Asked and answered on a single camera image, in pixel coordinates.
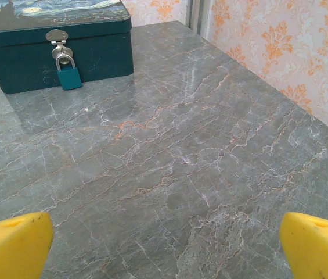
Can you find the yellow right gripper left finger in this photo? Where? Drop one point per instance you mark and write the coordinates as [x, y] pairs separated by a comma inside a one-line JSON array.
[[12, 250]]

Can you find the teal padlock with silver shackle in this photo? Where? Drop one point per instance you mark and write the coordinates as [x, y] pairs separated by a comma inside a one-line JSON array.
[[69, 78]]

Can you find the silver metal hasp latch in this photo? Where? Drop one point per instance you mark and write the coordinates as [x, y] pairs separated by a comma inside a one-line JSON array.
[[57, 35]]

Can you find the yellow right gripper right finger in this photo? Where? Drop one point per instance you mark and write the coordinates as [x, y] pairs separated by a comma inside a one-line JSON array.
[[317, 253]]

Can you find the grey wall corner trim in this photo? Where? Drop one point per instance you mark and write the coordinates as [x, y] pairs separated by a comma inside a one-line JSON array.
[[198, 14]]

